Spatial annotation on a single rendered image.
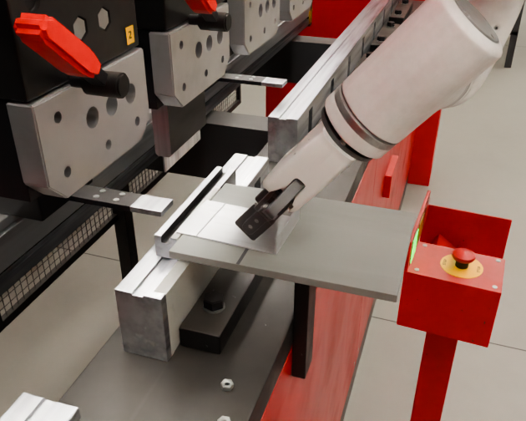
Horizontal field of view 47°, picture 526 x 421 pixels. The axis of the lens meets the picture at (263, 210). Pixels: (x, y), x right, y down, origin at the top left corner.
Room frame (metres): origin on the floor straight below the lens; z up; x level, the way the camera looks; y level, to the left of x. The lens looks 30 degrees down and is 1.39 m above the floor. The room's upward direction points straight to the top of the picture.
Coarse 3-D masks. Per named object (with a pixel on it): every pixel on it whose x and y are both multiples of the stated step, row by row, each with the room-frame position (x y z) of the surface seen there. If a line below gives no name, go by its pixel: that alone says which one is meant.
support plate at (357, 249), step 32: (224, 192) 0.72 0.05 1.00; (256, 192) 0.72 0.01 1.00; (320, 224) 0.64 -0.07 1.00; (352, 224) 0.64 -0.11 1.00; (384, 224) 0.64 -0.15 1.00; (192, 256) 0.57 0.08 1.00; (224, 256) 0.57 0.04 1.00; (256, 256) 0.57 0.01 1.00; (288, 256) 0.57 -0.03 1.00; (320, 256) 0.57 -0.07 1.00; (352, 256) 0.57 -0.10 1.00; (384, 256) 0.57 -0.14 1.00; (352, 288) 0.51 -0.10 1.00; (384, 288) 0.51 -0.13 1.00
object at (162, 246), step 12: (216, 168) 0.80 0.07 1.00; (204, 180) 0.76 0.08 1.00; (216, 180) 0.77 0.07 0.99; (228, 180) 0.76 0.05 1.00; (204, 192) 0.73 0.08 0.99; (192, 204) 0.70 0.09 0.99; (180, 216) 0.66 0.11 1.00; (168, 228) 0.63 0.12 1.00; (156, 240) 0.61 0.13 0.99; (168, 240) 0.62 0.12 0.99; (156, 252) 0.61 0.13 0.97; (168, 252) 0.61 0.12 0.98
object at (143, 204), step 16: (80, 192) 0.71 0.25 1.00; (96, 192) 0.71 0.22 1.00; (112, 192) 0.71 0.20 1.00; (128, 192) 0.71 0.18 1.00; (0, 208) 0.69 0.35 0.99; (16, 208) 0.68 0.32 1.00; (32, 208) 0.67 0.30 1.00; (48, 208) 0.68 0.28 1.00; (128, 208) 0.67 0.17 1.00; (144, 208) 0.67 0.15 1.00; (160, 208) 0.67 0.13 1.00
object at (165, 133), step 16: (160, 112) 0.62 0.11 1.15; (176, 112) 0.64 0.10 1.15; (192, 112) 0.68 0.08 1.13; (160, 128) 0.62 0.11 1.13; (176, 128) 0.64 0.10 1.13; (192, 128) 0.67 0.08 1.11; (160, 144) 0.62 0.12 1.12; (176, 144) 0.63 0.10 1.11; (192, 144) 0.69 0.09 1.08; (176, 160) 0.65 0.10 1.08
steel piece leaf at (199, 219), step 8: (208, 200) 0.69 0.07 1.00; (200, 208) 0.67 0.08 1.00; (208, 208) 0.67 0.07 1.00; (216, 208) 0.67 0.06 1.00; (192, 216) 0.65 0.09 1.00; (200, 216) 0.65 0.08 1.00; (208, 216) 0.65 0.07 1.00; (184, 224) 0.63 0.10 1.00; (192, 224) 0.63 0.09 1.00; (200, 224) 0.63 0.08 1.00; (176, 232) 0.62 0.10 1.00; (184, 232) 0.61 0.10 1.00; (192, 232) 0.61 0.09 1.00
